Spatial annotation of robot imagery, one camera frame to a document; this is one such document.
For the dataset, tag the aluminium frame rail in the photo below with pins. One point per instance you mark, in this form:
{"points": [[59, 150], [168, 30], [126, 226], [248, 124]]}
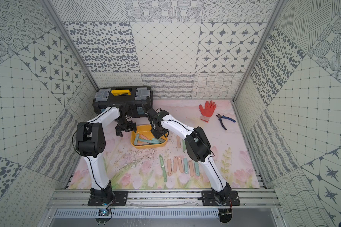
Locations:
{"points": [[173, 198]]}

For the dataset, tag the light teal knife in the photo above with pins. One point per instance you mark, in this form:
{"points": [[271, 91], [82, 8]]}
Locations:
{"points": [[185, 162]]}

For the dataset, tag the long green knife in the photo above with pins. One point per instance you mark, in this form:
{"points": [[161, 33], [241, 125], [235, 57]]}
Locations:
{"points": [[163, 168]]}

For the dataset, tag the beige pink knife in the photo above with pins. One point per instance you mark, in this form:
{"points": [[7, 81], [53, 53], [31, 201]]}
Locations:
{"points": [[169, 167]]}

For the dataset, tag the red work glove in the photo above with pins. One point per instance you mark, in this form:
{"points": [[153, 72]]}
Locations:
{"points": [[207, 110]]}

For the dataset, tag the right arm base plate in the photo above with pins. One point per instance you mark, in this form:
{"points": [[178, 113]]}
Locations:
{"points": [[211, 198]]}

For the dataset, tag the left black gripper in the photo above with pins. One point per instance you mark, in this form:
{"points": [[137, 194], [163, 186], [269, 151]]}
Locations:
{"points": [[125, 126]]}

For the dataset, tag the yellow plastic storage box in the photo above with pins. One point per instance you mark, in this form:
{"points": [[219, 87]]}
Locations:
{"points": [[144, 132]]}

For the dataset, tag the black plastic toolbox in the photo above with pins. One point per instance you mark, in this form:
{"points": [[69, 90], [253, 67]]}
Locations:
{"points": [[130, 100]]}

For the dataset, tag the floral pink table mat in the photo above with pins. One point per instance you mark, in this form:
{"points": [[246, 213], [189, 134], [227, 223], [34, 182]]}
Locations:
{"points": [[132, 168]]}

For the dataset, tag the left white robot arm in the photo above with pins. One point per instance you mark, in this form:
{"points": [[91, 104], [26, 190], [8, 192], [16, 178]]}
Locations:
{"points": [[89, 142]]}

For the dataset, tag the pale pink knife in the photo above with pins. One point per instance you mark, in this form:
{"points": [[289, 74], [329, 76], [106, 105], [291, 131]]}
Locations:
{"points": [[175, 164]]}

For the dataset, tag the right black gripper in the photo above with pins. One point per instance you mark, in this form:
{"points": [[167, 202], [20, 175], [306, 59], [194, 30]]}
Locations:
{"points": [[157, 135]]}

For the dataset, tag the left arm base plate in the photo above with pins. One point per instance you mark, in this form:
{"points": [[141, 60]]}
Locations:
{"points": [[101, 198]]}

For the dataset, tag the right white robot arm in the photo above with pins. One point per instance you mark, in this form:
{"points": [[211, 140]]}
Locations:
{"points": [[197, 146]]}

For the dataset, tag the green fruit knife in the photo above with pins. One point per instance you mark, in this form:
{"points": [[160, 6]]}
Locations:
{"points": [[183, 146]]}

